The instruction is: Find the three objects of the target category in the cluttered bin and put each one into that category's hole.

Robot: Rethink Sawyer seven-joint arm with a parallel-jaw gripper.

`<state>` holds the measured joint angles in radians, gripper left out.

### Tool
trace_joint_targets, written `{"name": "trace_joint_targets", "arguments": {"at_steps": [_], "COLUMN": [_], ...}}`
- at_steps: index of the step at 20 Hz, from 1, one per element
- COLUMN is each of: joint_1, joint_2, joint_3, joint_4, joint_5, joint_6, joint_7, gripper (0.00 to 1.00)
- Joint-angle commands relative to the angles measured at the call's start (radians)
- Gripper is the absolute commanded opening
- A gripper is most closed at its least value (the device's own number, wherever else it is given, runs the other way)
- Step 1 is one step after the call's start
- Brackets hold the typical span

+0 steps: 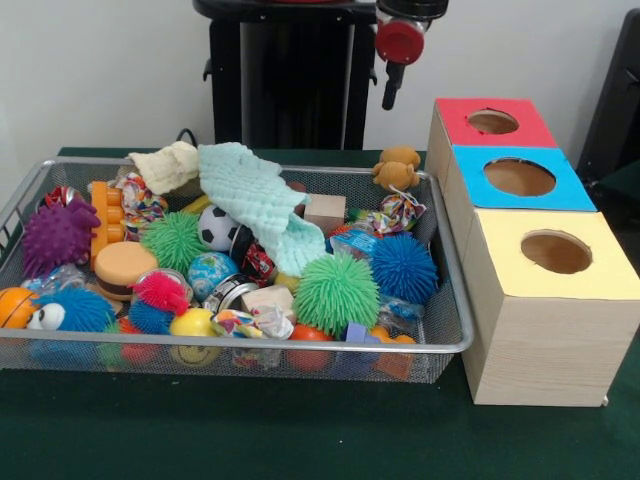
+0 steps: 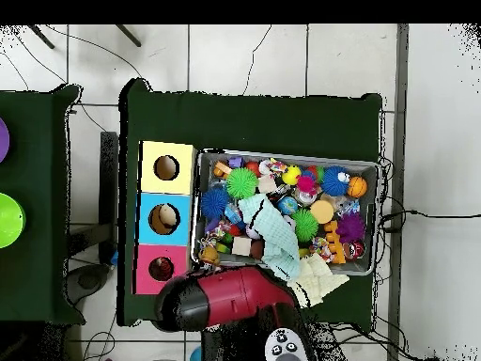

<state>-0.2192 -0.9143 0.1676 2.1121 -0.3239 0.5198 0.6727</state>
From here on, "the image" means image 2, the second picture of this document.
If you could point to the mint knitted cloth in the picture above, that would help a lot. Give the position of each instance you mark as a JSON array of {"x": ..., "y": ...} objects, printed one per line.
[{"x": 278, "y": 233}]

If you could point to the orange-brown teddy bear plush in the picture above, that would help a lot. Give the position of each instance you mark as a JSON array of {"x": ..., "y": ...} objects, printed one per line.
[{"x": 209, "y": 255}]

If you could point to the cream knitted cloth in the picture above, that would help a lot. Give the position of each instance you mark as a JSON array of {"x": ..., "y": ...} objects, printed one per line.
[{"x": 319, "y": 278}]

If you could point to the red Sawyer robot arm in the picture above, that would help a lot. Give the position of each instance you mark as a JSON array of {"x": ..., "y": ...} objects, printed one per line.
[{"x": 233, "y": 297}]

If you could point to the clear mesh toy bin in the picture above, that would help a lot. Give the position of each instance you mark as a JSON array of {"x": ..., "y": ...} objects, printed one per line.
[{"x": 206, "y": 173}]

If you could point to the wooden three-hole box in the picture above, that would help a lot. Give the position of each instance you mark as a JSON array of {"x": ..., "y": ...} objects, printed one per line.
[{"x": 180, "y": 233}]

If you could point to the green spiky rubber ball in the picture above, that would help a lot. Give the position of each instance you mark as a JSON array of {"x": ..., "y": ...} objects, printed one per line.
[{"x": 241, "y": 183}]

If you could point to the blue spiky rubber ball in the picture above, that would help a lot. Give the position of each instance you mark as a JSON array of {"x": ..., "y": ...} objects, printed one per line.
[{"x": 214, "y": 202}]

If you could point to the plain wooden cube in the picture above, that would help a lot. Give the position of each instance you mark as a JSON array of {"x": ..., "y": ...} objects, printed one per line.
[{"x": 241, "y": 246}]

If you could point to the pink spiky rubber ball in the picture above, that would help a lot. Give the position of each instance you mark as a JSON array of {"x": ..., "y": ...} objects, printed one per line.
[{"x": 306, "y": 184}]

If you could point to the small green spiky ball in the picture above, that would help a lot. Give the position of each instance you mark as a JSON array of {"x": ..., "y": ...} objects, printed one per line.
[{"x": 305, "y": 225}]

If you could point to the dark green tablecloth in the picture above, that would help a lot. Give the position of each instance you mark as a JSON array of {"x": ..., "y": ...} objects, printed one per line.
[
  {"x": 37, "y": 263},
  {"x": 244, "y": 120}
]

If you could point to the orange toy burger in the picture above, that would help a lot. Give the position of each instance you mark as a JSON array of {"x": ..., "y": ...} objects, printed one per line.
[{"x": 322, "y": 211}]

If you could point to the blue googly-eyed spiky ball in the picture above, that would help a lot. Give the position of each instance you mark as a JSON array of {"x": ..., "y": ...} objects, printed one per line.
[{"x": 334, "y": 181}]

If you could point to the purple spiky rubber ball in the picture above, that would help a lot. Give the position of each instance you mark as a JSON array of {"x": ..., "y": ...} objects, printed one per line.
[{"x": 351, "y": 228}]

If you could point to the orange basketball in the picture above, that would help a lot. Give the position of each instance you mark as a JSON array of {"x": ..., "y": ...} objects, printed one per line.
[{"x": 357, "y": 187}]

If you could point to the black upright panel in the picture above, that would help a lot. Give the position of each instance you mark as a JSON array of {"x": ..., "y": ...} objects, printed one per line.
[{"x": 109, "y": 169}]

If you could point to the cyan ball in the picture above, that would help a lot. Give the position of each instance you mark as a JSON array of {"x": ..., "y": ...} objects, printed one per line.
[{"x": 196, "y": 356}]

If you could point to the black tripod leg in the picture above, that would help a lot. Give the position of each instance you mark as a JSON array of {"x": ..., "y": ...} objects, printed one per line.
[
  {"x": 128, "y": 35},
  {"x": 41, "y": 36}
]

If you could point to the lime green bowl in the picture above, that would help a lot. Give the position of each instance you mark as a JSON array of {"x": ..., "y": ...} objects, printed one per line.
[{"x": 11, "y": 222}]

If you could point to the purple bowl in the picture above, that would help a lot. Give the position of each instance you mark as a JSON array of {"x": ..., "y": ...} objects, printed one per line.
[{"x": 3, "y": 141}]

